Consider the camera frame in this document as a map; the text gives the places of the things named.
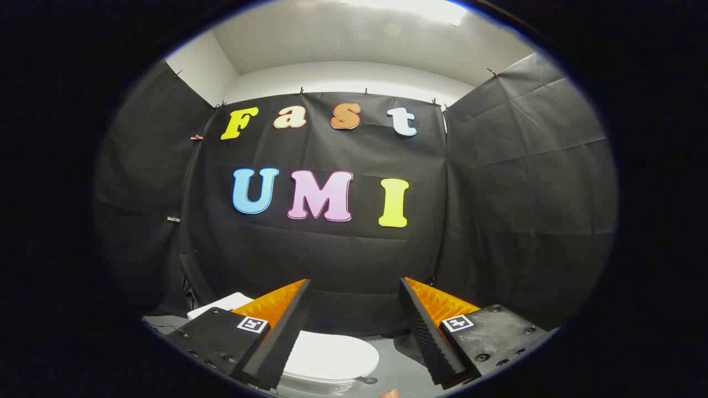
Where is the white toilet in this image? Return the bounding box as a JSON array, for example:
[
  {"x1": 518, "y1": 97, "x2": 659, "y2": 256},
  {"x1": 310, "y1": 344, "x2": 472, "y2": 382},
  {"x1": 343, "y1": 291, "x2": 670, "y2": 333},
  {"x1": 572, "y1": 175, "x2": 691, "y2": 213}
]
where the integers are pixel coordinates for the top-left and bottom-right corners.
[{"x1": 187, "y1": 292, "x2": 366, "y2": 396}]

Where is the white toilet lid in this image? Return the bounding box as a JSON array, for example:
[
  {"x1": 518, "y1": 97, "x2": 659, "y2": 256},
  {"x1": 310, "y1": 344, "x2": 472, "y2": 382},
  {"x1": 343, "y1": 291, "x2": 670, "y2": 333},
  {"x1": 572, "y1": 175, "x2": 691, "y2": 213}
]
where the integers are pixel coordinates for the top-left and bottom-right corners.
[{"x1": 279, "y1": 331, "x2": 381, "y2": 385}]

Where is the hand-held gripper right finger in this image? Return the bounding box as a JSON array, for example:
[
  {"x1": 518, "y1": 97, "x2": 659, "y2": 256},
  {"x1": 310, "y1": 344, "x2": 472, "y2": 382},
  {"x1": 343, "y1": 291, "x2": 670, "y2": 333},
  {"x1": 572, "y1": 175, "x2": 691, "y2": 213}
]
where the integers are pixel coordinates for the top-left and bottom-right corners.
[{"x1": 399, "y1": 277, "x2": 555, "y2": 389}]

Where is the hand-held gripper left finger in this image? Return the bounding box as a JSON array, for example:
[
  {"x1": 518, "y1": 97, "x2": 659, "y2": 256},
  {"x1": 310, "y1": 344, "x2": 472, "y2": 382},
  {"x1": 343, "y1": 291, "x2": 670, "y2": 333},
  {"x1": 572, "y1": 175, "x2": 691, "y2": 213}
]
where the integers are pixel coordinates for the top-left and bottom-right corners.
[{"x1": 165, "y1": 279, "x2": 312, "y2": 391}]

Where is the black backdrop cloth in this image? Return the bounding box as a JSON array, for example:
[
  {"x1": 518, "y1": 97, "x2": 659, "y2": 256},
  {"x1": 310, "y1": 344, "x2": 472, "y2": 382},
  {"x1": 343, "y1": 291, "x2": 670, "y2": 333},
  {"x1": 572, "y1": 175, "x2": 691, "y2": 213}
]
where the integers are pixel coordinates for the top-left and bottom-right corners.
[{"x1": 94, "y1": 53, "x2": 618, "y2": 338}]

